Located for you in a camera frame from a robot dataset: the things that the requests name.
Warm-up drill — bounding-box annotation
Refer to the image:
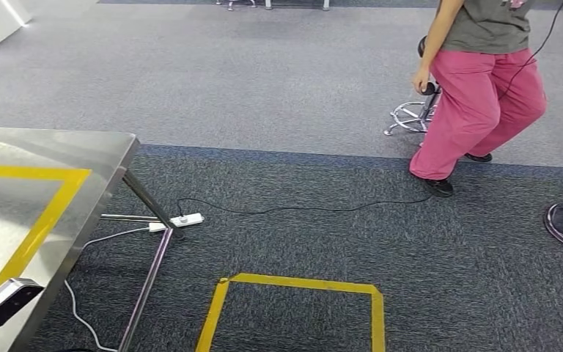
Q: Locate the yellow workbench tape outline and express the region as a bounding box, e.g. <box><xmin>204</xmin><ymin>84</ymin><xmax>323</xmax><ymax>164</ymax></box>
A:
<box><xmin>0</xmin><ymin>164</ymin><xmax>92</xmax><ymax>322</ymax></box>

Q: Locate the stainless steel workbench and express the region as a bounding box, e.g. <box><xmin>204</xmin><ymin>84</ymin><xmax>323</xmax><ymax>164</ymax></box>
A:
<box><xmin>0</xmin><ymin>126</ymin><xmax>186</xmax><ymax>352</ymax></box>

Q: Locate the white power strip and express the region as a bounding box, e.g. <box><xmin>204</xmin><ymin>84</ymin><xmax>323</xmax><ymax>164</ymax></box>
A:
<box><xmin>148</xmin><ymin>213</ymin><xmax>206</xmax><ymax>233</ymax></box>

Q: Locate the yellow floor tape outline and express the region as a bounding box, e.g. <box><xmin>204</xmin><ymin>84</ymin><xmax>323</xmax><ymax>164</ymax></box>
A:
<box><xmin>194</xmin><ymin>273</ymin><xmax>387</xmax><ymax>352</ymax></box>

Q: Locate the black stool with chrome base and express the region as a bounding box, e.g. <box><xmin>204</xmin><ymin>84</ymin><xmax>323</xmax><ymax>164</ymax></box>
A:
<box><xmin>383</xmin><ymin>36</ymin><xmax>444</xmax><ymax>137</ymax></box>

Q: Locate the walking person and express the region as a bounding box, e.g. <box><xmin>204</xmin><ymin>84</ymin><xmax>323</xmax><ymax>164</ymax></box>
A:
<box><xmin>409</xmin><ymin>0</ymin><xmax>548</xmax><ymax>198</ymax></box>

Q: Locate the long white floor cable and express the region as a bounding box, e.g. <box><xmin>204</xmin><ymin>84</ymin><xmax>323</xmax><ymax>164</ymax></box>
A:
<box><xmin>62</xmin><ymin>225</ymin><xmax>152</xmax><ymax>352</ymax></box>

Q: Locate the long black floor cable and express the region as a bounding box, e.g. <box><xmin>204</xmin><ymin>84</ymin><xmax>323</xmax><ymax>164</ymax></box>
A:
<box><xmin>177</xmin><ymin>193</ymin><xmax>433</xmax><ymax>218</ymax></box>

